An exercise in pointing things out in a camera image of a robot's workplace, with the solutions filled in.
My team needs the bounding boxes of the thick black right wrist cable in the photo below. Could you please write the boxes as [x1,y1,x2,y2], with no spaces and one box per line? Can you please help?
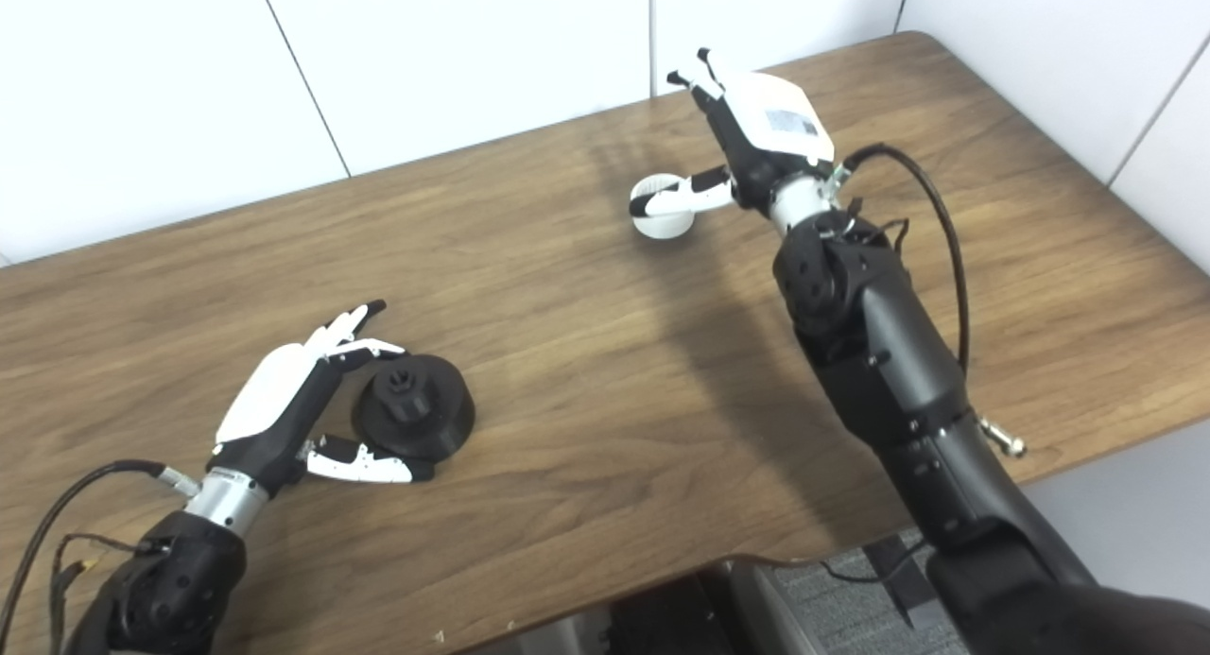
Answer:
[832,143,972,378]

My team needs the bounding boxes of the thin black floor cable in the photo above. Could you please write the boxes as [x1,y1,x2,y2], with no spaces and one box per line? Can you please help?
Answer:
[819,539,914,584]

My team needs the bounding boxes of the thin right wrist wires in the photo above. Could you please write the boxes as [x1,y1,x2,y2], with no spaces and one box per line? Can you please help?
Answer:
[834,197,911,255]

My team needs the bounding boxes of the thin wrist wires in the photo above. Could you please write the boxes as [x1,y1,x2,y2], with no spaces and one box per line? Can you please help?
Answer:
[47,532,154,655]
[834,197,911,255]

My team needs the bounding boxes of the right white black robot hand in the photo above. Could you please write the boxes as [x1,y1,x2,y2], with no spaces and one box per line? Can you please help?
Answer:
[630,47,838,219]

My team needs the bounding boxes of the thin left wrist wires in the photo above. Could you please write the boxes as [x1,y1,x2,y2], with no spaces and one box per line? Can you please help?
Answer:
[47,532,154,655]

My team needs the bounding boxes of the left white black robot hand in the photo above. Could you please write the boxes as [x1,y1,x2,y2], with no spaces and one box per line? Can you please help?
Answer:
[206,300,438,497]

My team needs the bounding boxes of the black robot torso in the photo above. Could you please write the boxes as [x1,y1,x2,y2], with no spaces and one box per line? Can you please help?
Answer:
[605,568,759,655]

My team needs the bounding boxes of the white plastic ring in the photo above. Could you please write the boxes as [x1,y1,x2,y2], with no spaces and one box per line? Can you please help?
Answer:
[631,173,701,239]

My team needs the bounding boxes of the round black plastic part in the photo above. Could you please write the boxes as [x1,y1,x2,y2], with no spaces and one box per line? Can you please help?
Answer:
[352,353,476,463]

